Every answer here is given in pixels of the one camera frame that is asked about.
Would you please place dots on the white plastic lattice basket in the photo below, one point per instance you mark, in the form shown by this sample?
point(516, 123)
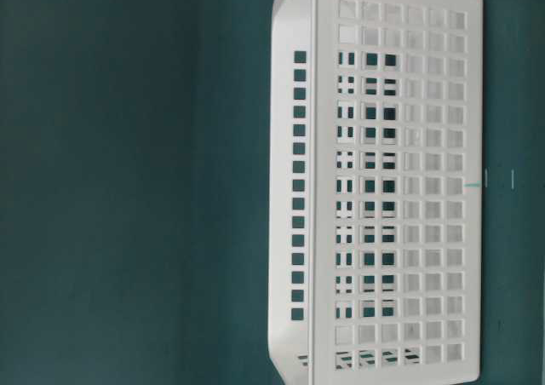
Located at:
point(374, 242)

